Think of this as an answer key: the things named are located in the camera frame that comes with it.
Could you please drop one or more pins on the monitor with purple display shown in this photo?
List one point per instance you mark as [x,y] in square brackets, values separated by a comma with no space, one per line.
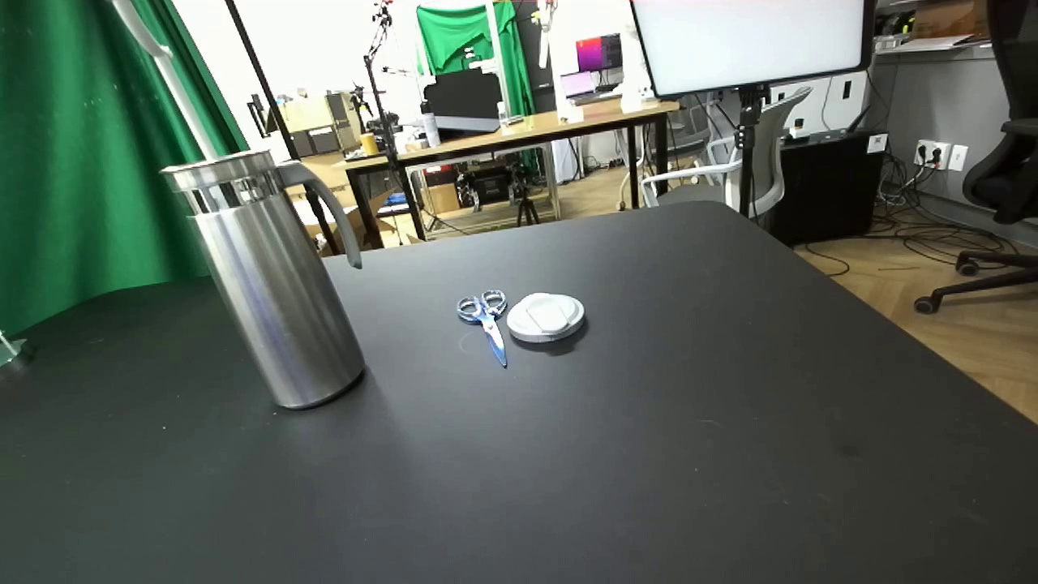
[597,52]

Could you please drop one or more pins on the white round pad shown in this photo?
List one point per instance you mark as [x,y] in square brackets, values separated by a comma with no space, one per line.
[547,319]

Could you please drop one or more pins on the black office chair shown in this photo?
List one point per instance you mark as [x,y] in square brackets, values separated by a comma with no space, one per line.
[1009,174]

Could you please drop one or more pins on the green hanging cloth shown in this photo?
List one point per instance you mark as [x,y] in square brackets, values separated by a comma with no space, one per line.
[460,38]

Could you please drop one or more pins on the black cabinet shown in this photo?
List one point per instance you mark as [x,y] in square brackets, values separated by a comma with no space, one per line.
[828,190]

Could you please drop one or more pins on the wooden desk with black legs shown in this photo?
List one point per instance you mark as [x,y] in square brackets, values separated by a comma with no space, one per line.
[520,127]

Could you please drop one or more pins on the black monitor back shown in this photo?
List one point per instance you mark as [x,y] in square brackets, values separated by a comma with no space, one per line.
[461,99]

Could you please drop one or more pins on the grey mesh office chair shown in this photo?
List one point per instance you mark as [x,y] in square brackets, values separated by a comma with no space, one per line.
[774,164]

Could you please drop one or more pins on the beige storage boxes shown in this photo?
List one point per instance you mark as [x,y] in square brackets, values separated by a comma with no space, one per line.
[319,126]

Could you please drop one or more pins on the white screen on stand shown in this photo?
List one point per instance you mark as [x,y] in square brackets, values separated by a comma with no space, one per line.
[746,44]

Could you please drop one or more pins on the thin black slanted pole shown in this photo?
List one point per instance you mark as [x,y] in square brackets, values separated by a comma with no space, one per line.
[256,69]

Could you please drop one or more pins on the green fabric curtain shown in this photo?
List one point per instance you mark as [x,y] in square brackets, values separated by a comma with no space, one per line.
[77,164]

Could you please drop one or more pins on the white wall outlet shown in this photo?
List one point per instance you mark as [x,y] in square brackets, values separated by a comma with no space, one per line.
[959,157]
[931,155]

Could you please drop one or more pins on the small black floor tripod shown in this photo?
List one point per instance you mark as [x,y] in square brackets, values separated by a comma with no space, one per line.
[528,198]

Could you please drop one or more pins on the metal mounting plate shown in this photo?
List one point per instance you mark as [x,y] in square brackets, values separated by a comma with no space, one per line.
[9,351]

